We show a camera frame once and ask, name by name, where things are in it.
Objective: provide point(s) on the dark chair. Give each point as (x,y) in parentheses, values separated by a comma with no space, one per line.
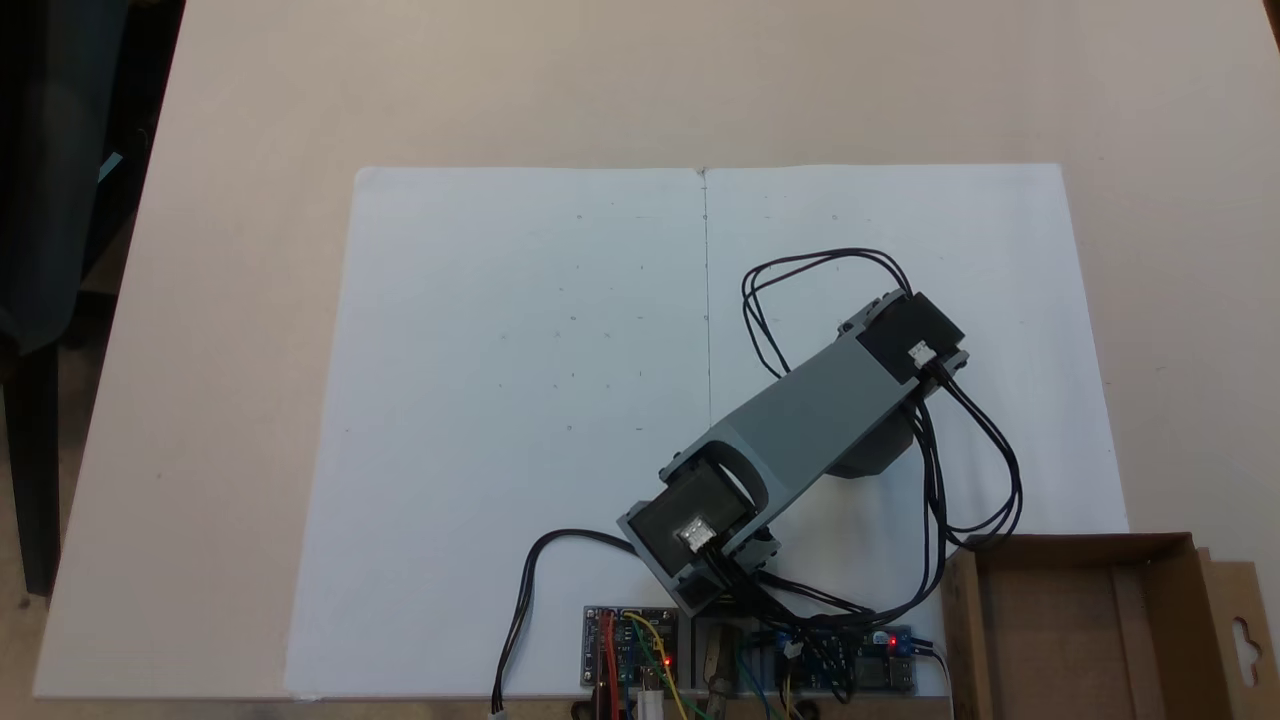
(50,200)

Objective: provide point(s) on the brown cardboard box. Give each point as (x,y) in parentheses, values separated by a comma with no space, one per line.
(1050,620)

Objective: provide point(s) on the white USB plug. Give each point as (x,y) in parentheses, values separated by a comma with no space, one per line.
(651,706)

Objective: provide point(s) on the blue circuit board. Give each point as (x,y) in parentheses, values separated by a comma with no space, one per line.
(880,665)

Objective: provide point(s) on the white paper sheet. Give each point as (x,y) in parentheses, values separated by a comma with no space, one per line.
(480,400)
(1000,250)

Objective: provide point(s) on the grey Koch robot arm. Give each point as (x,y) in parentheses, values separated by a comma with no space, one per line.
(800,420)

